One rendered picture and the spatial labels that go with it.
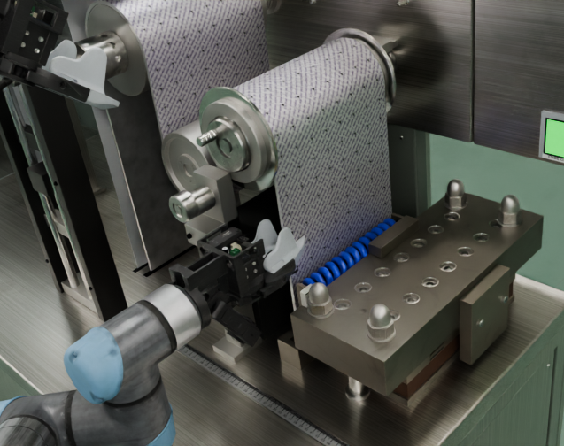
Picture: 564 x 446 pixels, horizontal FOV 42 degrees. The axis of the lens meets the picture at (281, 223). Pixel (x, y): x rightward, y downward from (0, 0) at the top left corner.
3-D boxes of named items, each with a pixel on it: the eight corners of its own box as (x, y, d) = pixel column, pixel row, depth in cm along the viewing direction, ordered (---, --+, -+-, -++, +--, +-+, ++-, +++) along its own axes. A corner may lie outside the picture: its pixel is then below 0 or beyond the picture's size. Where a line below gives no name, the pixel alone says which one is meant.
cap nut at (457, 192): (439, 205, 118) (439, 181, 115) (451, 196, 120) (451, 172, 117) (459, 211, 115) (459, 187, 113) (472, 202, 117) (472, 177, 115)
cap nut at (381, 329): (360, 335, 93) (359, 308, 91) (378, 320, 96) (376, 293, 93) (383, 346, 91) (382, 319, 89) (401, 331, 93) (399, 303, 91)
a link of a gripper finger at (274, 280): (302, 262, 97) (254, 296, 92) (303, 272, 97) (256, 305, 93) (277, 250, 100) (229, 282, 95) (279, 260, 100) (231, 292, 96)
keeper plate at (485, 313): (459, 359, 104) (459, 299, 99) (495, 322, 110) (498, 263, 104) (474, 366, 103) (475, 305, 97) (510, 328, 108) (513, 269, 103)
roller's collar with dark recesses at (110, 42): (75, 82, 108) (63, 40, 105) (109, 68, 112) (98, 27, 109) (99, 89, 104) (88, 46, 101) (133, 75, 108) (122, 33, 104)
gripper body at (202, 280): (268, 237, 91) (196, 285, 85) (277, 291, 96) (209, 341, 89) (227, 219, 96) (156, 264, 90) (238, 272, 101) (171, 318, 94)
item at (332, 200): (290, 292, 105) (274, 180, 95) (390, 219, 118) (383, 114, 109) (293, 294, 105) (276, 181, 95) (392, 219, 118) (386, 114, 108)
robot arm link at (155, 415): (97, 427, 96) (73, 365, 90) (181, 416, 96) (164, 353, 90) (87, 476, 89) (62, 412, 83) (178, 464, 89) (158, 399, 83)
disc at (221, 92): (208, 174, 105) (189, 77, 97) (211, 173, 105) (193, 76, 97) (282, 204, 96) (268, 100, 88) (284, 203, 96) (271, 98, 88)
